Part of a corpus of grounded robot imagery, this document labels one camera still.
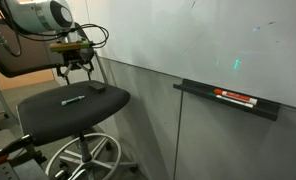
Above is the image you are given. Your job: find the black chair seat cushion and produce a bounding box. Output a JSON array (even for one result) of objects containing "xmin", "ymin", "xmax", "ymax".
[{"xmin": 16, "ymin": 80, "xmax": 132, "ymax": 147}]

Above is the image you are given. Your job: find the chair base with foot ring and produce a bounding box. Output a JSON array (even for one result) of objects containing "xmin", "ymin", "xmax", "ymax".
[{"xmin": 43, "ymin": 130, "xmax": 140, "ymax": 180}]

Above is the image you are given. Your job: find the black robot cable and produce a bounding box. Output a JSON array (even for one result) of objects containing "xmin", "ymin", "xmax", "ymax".
[{"xmin": 0, "ymin": 0, "xmax": 110, "ymax": 58}]

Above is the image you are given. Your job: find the black office chair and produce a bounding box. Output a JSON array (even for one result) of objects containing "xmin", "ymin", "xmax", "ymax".
[{"xmin": 0, "ymin": 17, "xmax": 104, "ymax": 80}]

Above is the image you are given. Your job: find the large whiteboard panel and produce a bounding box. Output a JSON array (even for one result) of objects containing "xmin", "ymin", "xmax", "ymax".
[{"xmin": 85, "ymin": 0, "xmax": 296, "ymax": 112}]

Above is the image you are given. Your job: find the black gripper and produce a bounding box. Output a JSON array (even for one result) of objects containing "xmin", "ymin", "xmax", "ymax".
[{"xmin": 55, "ymin": 48, "xmax": 96, "ymax": 80}]

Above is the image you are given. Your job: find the black clamp orange handle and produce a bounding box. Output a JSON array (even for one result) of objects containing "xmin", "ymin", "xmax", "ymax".
[{"xmin": 0, "ymin": 134, "xmax": 48, "ymax": 180}]

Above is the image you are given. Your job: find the green whiteboard marker in tray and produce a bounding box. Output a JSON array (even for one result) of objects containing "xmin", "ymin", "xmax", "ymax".
[{"xmin": 207, "ymin": 92, "xmax": 255, "ymax": 109}]

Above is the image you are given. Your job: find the red whiteboard marker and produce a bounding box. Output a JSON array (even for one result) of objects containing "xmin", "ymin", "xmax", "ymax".
[{"xmin": 213, "ymin": 88, "xmax": 259, "ymax": 106}]

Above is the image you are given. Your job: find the black whiteboard eraser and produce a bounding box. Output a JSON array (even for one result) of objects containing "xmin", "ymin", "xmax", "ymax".
[{"xmin": 88, "ymin": 82, "xmax": 107, "ymax": 94}]

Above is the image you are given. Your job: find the green whiteboard marker white cap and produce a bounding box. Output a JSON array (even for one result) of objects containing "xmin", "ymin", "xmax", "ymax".
[{"xmin": 60, "ymin": 94, "xmax": 87, "ymax": 107}]

